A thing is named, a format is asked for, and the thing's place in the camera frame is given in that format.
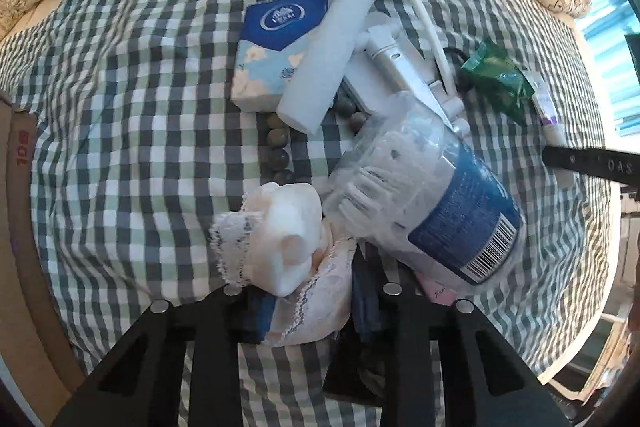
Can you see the small white purple tube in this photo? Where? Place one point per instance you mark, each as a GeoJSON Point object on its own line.
{"type": "Point", "coordinates": [545, 112]}

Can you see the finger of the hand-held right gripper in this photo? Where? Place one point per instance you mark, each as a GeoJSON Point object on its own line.
{"type": "Point", "coordinates": [590, 164]}

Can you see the black flat case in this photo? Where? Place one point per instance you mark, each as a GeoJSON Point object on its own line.
{"type": "Point", "coordinates": [345, 377]}

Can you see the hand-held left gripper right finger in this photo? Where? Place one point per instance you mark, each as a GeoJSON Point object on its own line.
{"type": "Point", "coordinates": [367, 307]}

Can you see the clear cotton swab jar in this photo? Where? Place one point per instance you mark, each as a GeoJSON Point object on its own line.
{"type": "Point", "coordinates": [400, 187]}

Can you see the white phone stand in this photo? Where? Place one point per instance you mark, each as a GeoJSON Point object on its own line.
{"type": "Point", "coordinates": [357, 87]}

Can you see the green snack packet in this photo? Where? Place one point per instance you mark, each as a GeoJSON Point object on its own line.
{"type": "Point", "coordinates": [495, 79]}

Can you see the pink packet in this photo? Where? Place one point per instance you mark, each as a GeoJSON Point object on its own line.
{"type": "Point", "coordinates": [437, 293]}

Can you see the cardboard box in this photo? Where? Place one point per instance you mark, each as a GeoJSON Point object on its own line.
{"type": "Point", "coordinates": [25, 257]}

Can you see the blue floral tissue pack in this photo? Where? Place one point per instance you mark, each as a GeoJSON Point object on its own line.
{"type": "Point", "coordinates": [270, 52]}

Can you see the white lace cloth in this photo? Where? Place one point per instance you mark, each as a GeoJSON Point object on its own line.
{"type": "Point", "coordinates": [280, 232]}

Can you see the window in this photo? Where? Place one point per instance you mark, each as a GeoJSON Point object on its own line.
{"type": "Point", "coordinates": [600, 7]}

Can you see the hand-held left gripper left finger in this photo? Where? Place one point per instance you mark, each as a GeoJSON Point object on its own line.
{"type": "Point", "coordinates": [262, 314]}

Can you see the white handheld fan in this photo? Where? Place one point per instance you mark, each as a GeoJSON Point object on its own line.
{"type": "Point", "coordinates": [387, 52]}

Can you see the white foam block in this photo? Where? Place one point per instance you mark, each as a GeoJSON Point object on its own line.
{"type": "Point", "coordinates": [330, 42]}

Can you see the green checked cloth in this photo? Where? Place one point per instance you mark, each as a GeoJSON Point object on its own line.
{"type": "Point", "coordinates": [150, 132]}

